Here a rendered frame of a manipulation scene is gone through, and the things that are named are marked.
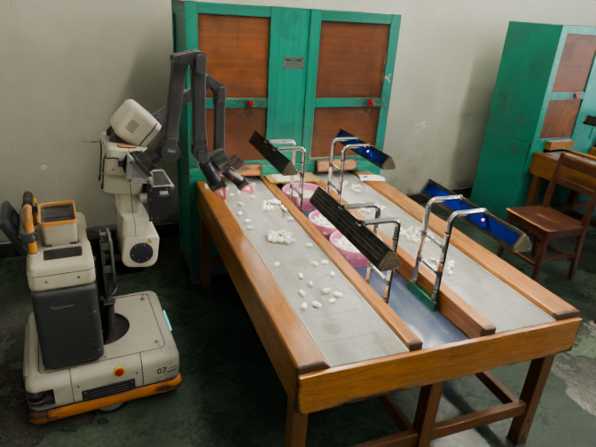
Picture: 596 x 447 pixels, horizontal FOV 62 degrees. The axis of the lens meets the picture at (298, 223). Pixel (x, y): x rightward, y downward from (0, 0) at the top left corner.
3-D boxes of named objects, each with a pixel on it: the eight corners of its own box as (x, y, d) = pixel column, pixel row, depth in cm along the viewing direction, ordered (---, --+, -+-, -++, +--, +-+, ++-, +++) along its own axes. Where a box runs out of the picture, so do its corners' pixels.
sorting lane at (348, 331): (330, 372, 164) (331, 366, 163) (214, 185, 317) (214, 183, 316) (408, 356, 175) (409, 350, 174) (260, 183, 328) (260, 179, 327)
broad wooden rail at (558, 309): (545, 352, 204) (558, 315, 197) (350, 195, 357) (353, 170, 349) (567, 348, 208) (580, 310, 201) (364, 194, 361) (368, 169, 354)
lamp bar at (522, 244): (514, 253, 182) (519, 235, 179) (419, 193, 234) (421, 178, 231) (531, 251, 184) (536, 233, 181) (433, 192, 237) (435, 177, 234)
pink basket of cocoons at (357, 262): (341, 273, 234) (343, 255, 230) (319, 247, 257) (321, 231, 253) (391, 266, 243) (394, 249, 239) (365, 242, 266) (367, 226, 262)
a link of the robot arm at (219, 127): (210, 84, 250) (216, 86, 241) (222, 84, 252) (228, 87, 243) (210, 168, 265) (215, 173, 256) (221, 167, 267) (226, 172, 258)
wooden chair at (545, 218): (491, 260, 407) (519, 152, 370) (532, 254, 421) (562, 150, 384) (531, 287, 369) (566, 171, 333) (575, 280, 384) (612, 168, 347)
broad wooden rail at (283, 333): (294, 411, 166) (297, 367, 158) (196, 207, 319) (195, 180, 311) (326, 403, 170) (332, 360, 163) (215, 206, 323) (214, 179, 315)
